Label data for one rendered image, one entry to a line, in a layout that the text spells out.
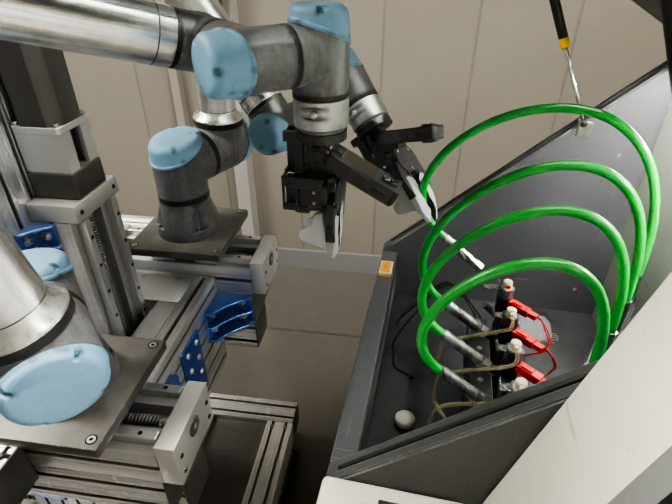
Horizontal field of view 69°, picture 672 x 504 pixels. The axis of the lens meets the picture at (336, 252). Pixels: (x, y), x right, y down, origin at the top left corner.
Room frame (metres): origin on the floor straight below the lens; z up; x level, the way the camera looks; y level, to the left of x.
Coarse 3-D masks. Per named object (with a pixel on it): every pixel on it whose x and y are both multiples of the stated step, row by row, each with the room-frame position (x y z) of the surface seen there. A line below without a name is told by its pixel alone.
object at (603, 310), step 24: (504, 264) 0.48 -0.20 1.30; (528, 264) 0.47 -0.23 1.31; (552, 264) 0.47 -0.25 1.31; (576, 264) 0.47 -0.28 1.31; (456, 288) 0.49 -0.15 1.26; (600, 288) 0.46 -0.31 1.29; (432, 312) 0.50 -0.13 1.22; (600, 312) 0.45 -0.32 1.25; (600, 336) 0.45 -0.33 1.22; (432, 360) 0.50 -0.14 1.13; (456, 384) 0.48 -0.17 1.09
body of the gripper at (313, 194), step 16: (288, 128) 0.67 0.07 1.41; (288, 144) 0.66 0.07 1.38; (304, 144) 0.65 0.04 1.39; (320, 144) 0.62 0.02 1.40; (288, 160) 0.66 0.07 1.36; (304, 160) 0.65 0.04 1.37; (320, 160) 0.64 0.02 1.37; (288, 176) 0.63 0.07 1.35; (304, 176) 0.63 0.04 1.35; (320, 176) 0.63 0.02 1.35; (336, 176) 0.63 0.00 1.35; (288, 192) 0.64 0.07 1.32; (304, 192) 0.63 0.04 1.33; (320, 192) 0.63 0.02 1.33; (336, 192) 0.62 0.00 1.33; (288, 208) 0.63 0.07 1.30; (304, 208) 0.63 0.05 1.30; (320, 208) 0.63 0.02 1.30; (336, 208) 0.62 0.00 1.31
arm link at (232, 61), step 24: (216, 24) 0.64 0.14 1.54; (240, 24) 0.62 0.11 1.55; (192, 48) 0.59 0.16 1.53; (216, 48) 0.55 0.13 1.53; (240, 48) 0.56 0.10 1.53; (264, 48) 0.58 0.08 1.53; (288, 48) 0.59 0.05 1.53; (216, 72) 0.55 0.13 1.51; (240, 72) 0.55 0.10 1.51; (264, 72) 0.57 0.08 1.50; (288, 72) 0.59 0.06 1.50; (216, 96) 0.56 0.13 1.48; (240, 96) 0.57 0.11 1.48
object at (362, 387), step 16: (384, 256) 1.04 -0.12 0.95; (384, 288) 0.90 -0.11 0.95; (384, 304) 0.84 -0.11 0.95; (368, 320) 0.79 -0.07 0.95; (384, 320) 0.79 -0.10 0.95; (368, 336) 0.74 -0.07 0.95; (384, 336) 0.83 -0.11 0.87; (368, 352) 0.69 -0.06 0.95; (368, 368) 0.65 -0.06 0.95; (352, 384) 0.61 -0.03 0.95; (368, 384) 0.61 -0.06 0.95; (352, 400) 0.58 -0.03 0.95; (368, 400) 0.58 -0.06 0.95; (352, 416) 0.54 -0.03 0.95; (368, 416) 0.60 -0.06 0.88; (352, 432) 0.51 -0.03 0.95; (336, 448) 0.48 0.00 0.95; (352, 448) 0.48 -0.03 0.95
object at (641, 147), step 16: (512, 112) 0.76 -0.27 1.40; (528, 112) 0.75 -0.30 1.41; (544, 112) 0.74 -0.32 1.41; (560, 112) 0.73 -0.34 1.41; (576, 112) 0.72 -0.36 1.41; (592, 112) 0.71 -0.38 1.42; (608, 112) 0.71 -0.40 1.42; (480, 128) 0.77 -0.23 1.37; (624, 128) 0.69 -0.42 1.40; (448, 144) 0.79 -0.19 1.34; (640, 144) 0.68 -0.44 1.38; (656, 176) 0.67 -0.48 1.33; (656, 192) 0.67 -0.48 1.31; (656, 208) 0.66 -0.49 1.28; (432, 224) 0.79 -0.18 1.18; (656, 224) 0.66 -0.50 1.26; (640, 272) 0.66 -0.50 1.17
